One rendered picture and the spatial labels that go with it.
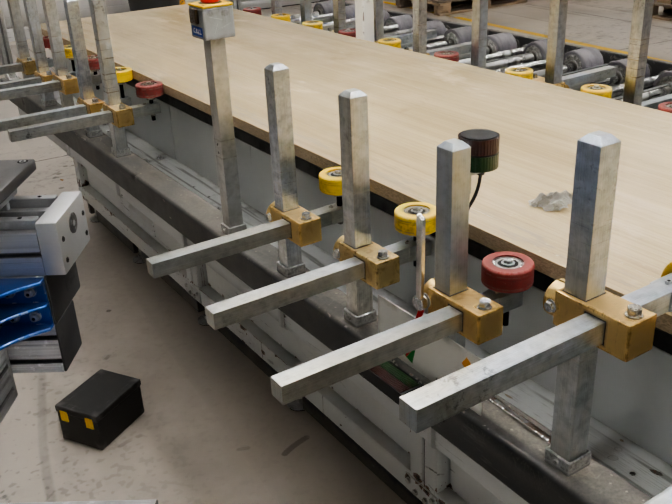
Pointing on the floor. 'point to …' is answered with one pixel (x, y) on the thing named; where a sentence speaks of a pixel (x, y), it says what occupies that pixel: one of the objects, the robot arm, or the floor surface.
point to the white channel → (364, 14)
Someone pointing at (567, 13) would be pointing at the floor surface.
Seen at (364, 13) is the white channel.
